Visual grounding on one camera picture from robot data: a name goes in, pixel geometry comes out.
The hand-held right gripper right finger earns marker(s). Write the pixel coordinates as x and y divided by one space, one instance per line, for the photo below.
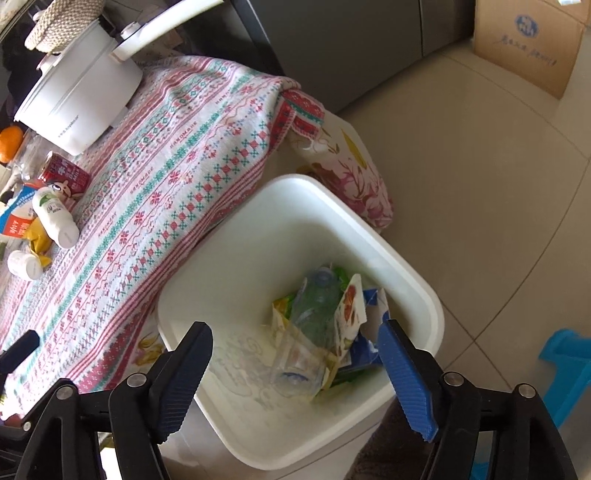
406 369

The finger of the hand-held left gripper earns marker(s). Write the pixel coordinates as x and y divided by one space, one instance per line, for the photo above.
21 348

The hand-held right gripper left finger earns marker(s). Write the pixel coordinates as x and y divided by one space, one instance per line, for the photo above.
182 383

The yellow white snack pouch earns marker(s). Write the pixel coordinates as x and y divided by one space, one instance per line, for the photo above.
351 304

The clear plastic bottle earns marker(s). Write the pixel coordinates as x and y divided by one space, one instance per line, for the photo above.
314 314

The green snack packet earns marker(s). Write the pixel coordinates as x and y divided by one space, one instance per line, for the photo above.
341 275

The white trash bin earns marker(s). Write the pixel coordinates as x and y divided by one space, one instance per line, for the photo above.
277 221

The white bottle orange label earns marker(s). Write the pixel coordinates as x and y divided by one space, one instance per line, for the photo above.
23 265

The dark cloth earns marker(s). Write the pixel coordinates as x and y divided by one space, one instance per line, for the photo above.
383 452

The yellow wrapper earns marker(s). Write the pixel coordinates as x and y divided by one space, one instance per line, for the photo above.
39 240

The white bottle green label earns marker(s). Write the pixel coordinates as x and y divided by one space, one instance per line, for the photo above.
55 217

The orange blue milk carton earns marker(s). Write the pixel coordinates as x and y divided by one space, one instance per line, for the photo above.
16 212

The blue plastic stool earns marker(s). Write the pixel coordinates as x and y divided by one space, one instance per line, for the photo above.
570 369

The red drink can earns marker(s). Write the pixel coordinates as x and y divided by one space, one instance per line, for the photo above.
64 177

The glass teapot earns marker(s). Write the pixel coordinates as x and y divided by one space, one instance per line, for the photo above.
32 157

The orange fruit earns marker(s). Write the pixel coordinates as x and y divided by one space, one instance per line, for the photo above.
10 144

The patterned striped tablecloth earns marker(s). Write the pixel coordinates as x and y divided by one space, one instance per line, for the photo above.
184 161

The white electric cooking pot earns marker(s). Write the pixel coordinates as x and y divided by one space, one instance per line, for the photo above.
78 101

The woven lidded basket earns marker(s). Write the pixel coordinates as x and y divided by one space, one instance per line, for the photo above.
64 23

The grey refrigerator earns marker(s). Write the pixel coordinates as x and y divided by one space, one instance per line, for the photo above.
346 46

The cardboard box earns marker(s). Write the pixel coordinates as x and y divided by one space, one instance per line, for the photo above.
526 46

